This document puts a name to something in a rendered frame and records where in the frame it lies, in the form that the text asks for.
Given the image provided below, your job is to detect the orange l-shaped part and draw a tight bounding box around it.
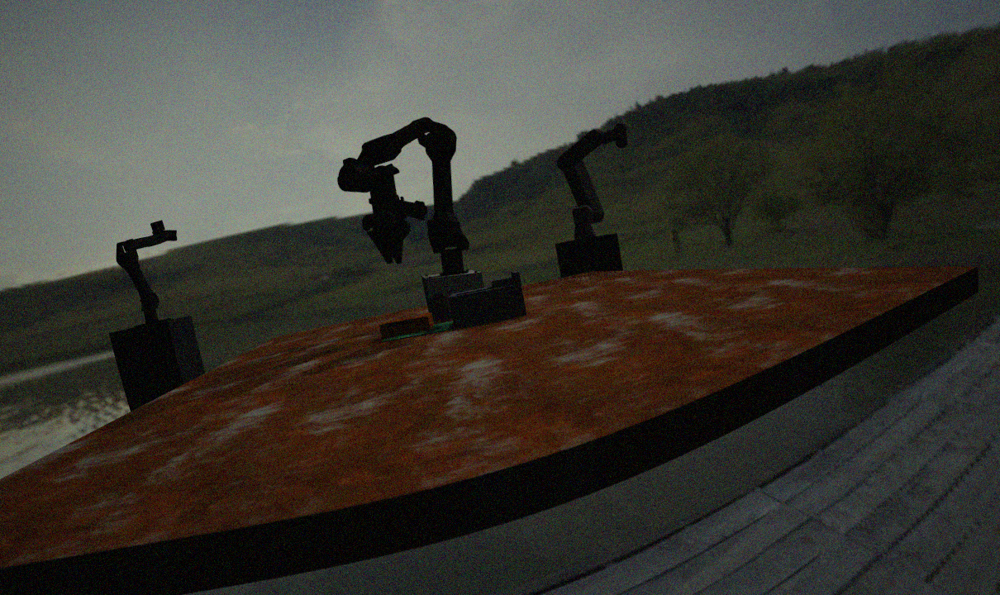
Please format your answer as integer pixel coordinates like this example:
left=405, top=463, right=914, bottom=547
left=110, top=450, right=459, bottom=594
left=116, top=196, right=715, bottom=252
left=379, top=312, right=434, bottom=338

